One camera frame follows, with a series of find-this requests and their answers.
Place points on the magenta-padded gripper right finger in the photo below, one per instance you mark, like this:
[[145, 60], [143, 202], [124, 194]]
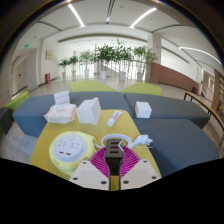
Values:
[[141, 173]]

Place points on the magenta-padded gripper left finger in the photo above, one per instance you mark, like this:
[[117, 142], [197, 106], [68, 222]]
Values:
[[88, 175]]

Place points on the round yellow-green power strip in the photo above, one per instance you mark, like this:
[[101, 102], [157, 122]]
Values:
[[68, 148]]

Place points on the wide grey sofa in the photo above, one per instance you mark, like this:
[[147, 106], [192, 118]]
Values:
[[180, 143]]

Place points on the small white tube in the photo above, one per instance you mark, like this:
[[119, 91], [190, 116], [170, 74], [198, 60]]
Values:
[[114, 119]]

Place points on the white upright box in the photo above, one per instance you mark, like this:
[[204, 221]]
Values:
[[88, 112]]

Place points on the white cube box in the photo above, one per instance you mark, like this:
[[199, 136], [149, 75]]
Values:
[[143, 110]]

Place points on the grey sofa with cube box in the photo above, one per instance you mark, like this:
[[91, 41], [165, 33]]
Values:
[[176, 108]]

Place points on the stack of white boxes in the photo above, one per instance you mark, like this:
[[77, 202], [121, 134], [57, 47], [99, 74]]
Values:
[[62, 98]]

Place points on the long grey sofa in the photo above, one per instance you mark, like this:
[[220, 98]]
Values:
[[30, 115]]

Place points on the small green sofa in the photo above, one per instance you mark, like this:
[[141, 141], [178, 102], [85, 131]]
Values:
[[143, 89]]

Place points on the large green sofa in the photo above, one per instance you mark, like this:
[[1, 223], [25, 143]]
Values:
[[90, 86]]

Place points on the black-framed wooden bench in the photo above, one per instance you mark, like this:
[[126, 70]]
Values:
[[208, 111]]

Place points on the dark grey cube stool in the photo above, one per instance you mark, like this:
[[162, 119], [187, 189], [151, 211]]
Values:
[[4, 120]]

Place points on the green bench sofa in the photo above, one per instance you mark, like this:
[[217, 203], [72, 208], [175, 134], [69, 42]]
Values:
[[16, 101]]

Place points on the red cabinet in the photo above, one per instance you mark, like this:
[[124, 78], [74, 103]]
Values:
[[47, 78]]

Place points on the group of potted plants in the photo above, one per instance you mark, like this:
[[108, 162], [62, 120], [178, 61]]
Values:
[[106, 55]]

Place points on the green exit sign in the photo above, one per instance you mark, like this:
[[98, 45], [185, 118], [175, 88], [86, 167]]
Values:
[[26, 45]]

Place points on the group of ceiling light strips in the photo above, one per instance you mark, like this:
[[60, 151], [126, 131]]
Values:
[[76, 15]]

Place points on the yellow wall picture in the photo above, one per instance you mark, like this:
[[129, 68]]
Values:
[[49, 55]]

